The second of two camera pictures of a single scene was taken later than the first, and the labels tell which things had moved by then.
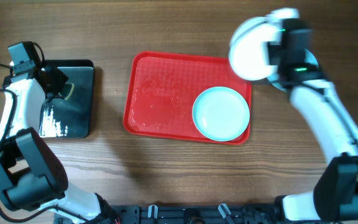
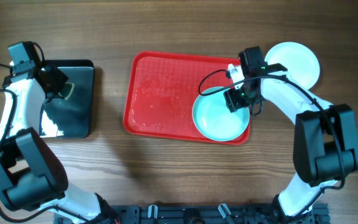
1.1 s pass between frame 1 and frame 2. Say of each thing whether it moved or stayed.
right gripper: moved
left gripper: stayed
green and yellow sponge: stayed
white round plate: moved
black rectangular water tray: stayed
